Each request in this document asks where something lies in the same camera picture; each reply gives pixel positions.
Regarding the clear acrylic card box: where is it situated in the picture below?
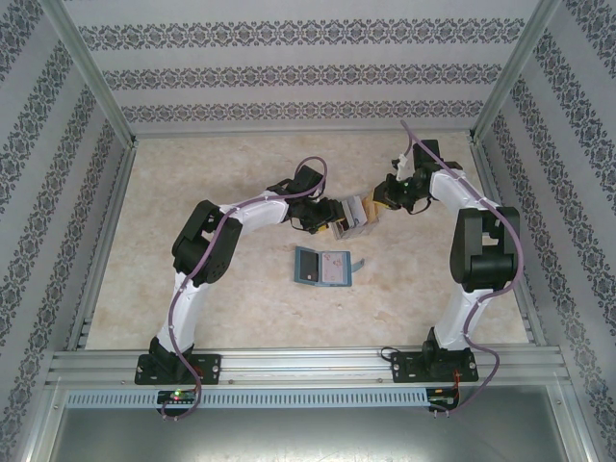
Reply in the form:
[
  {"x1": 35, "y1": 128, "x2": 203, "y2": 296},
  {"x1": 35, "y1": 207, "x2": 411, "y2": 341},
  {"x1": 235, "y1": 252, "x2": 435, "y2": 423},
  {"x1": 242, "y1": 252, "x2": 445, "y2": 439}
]
[{"x1": 330, "y1": 193, "x2": 382, "y2": 242}]

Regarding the blue leather card holder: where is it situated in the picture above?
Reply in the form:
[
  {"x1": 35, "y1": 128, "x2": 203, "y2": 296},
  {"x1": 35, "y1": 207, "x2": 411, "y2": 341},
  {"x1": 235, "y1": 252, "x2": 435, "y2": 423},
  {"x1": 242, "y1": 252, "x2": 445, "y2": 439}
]
[{"x1": 293, "y1": 245, "x2": 366, "y2": 289}]

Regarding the grey metal shelf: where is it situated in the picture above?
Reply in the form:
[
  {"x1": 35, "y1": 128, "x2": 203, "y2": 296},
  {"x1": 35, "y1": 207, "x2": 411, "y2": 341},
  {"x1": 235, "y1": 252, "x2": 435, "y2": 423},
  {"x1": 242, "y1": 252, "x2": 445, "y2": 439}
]
[{"x1": 28, "y1": 406, "x2": 591, "y2": 462}]

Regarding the aluminium shelf edge profile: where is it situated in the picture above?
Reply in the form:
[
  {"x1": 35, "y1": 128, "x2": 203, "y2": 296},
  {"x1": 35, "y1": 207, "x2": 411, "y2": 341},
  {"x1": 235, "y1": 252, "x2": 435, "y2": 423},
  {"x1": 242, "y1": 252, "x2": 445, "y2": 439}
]
[
  {"x1": 546, "y1": 379, "x2": 605, "y2": 462},
  {"x1": 12, "y1": 379, "x2": 66, "y2": 462}
]

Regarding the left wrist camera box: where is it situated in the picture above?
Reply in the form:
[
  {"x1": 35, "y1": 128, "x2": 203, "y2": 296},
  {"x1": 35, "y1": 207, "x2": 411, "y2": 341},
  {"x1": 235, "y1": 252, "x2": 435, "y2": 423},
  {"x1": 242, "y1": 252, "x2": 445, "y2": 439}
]
[{"x1": 287, "y1": 163, "x2": 329, "y2": 198}]

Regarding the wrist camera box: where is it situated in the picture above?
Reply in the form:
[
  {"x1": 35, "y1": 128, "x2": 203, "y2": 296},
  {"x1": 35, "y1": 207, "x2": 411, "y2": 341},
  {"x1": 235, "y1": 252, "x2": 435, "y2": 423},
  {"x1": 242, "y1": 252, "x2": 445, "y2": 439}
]
[
  {"x1": 287, "y1": 163, "x2": 329, "y2": 198},
  {"x1": 394, "y1": 139, "x2": 442, "y2": 179}
]

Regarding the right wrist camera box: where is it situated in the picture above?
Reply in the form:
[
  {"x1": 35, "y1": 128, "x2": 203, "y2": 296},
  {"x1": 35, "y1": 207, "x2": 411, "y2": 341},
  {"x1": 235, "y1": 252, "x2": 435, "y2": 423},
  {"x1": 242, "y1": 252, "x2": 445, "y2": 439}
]
[{"x1": 394, "y1": 139, "x2": 442, "y2": 179}]

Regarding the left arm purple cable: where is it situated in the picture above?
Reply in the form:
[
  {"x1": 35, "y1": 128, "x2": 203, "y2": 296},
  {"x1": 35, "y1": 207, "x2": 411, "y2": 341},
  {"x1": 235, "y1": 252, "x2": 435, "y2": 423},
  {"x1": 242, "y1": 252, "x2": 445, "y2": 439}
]
[{"x1": 161, "y1": 156, "x2": 328, "y2": 423}]

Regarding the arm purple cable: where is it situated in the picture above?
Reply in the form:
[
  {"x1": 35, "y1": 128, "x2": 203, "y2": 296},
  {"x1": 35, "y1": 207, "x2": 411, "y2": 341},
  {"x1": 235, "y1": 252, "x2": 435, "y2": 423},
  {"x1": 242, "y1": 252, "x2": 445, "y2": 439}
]
[
  {"x1": 399, "y1": 119, "x2": 526, "y2": 418},
  {"x1": 161, "y1": 156, "x2": 328, "y2": 423}
]

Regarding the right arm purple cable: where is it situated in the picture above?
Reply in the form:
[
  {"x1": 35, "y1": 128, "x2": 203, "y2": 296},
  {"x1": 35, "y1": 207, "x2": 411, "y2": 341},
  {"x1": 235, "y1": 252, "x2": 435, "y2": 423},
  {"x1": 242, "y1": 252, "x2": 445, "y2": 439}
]
[{"x1": 399, "y1": 119, "x2": 526, "y2": 418}]

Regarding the aluminium side rail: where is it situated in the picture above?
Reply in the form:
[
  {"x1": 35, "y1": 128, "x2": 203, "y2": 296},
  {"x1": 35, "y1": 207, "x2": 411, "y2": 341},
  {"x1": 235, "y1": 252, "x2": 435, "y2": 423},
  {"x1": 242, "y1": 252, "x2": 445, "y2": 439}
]
[
  {"x1": 65, "y1": 137, "x2": 141, "y2": 351},
  {"x1": 469, "y1": 134, "x2": 549, "y2": 347}
]

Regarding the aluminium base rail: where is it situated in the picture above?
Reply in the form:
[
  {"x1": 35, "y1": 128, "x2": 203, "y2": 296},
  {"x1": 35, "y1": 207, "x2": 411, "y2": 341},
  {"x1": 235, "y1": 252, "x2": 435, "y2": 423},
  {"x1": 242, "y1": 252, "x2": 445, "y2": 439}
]
[{"x1": 45, "y1": 344, "x2": 568, "y2": 387}]

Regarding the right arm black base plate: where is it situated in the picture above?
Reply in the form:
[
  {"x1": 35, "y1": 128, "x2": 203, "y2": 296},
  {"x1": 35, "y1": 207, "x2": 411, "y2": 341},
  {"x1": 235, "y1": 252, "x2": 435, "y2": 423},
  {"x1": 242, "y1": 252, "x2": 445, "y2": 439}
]
[{"x1": 390, "y1": 349, "x2": 478, "y2": 385}]

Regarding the aluminium frame post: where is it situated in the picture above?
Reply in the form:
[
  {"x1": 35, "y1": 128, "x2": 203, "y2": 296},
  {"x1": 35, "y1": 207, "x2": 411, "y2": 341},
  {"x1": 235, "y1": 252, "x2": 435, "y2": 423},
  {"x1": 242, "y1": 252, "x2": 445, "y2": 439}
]
[
  {"x1": 469, "y1": 0, "x2": 562, "y2": 145},
  {"x1": 40, "y1": 0, "x2": 140, "y2": 145}
]

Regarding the slotted grey cable duct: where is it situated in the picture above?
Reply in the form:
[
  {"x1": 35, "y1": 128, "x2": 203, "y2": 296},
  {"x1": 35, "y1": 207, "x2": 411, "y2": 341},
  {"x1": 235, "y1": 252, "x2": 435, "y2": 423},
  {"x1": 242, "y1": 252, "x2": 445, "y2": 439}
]
[{"x1": 64, "y1": 388, "x2": 430, "y2": 411}]

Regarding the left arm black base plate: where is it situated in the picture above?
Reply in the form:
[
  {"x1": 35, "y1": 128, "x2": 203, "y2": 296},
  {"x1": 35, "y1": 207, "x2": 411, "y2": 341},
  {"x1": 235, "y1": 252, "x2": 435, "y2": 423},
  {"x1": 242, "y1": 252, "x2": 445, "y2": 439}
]
[{"x1": 136, "y1": 353, "x2": 223, "y2": 386}]

